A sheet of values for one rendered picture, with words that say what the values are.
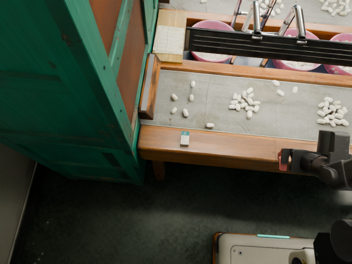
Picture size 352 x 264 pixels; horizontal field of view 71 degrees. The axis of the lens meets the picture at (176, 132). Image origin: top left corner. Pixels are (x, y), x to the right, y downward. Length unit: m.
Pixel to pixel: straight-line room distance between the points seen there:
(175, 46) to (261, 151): 0.64
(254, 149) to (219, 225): 0.82
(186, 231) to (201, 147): 0.83
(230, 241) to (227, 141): 0.64
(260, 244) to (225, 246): 0.19
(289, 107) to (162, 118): 0.60
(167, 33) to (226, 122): 0.54
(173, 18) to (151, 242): 1.35
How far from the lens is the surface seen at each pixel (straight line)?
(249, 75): 1.26
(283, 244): 1.60
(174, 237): 1.74
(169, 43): 1.29
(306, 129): 1.26
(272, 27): 1.51
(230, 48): 0.92
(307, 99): 1.33
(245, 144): 1.08
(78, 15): 0.43
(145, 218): 1.75
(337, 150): 0.68
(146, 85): 1.05
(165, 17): 1.41
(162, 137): 1.04
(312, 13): 1.71
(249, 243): 1.53
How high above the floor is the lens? 1.74
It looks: 68 degrees down
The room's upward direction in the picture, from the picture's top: 5 degrees clockwise
